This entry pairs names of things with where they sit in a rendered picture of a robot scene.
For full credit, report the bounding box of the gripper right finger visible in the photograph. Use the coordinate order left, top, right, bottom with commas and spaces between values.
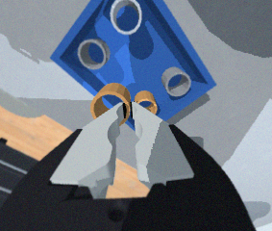
130, 101, 257, 231

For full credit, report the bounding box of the bronze bushing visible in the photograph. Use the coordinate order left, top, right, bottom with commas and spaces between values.
90, 83, 131, 126
135, 90, 157, 115

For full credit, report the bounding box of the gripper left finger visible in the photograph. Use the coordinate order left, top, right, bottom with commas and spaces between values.
0, 102, 127, 231

